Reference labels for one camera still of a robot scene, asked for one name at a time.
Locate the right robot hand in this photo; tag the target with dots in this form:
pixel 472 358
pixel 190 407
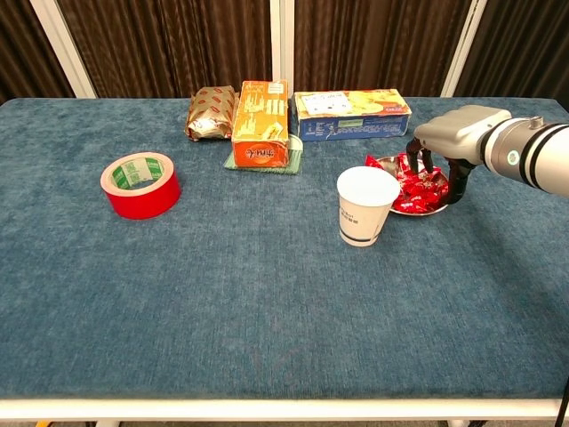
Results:
pixel 458 129

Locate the white paper cup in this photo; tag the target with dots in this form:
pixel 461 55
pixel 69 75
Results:
pixel 362 218

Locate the blue tablecloth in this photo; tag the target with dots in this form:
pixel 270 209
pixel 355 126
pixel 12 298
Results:
pixel 222 289

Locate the round metal plate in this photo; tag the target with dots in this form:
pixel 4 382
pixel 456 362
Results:
pixel 389 163

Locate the flat green packet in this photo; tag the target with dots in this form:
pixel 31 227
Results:
pixel 295 153

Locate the golden foil snack pack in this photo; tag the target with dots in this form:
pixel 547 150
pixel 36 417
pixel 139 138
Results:
pixel 209 111

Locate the dark brown curtain panel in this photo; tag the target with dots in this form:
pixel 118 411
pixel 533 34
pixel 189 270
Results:
pixel 524 44
pixel 178 44
pixel 26 44
pixel 378 44

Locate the red tape roll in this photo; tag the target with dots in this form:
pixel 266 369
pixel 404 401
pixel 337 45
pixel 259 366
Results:
pixel 146 202

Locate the white frame post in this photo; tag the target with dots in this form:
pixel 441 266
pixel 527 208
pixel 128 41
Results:
pixel 62 49
pixel 282 44
pixel 464 44

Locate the red candies heap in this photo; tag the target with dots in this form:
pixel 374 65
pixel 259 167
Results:
pixel 418 191

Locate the white table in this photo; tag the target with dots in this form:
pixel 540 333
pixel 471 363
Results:
pixel 266 409

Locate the blue yellow cookie box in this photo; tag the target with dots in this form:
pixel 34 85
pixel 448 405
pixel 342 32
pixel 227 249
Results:
pixel 351 111

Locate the orange snack box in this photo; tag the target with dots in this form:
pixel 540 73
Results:
pixel 260 124

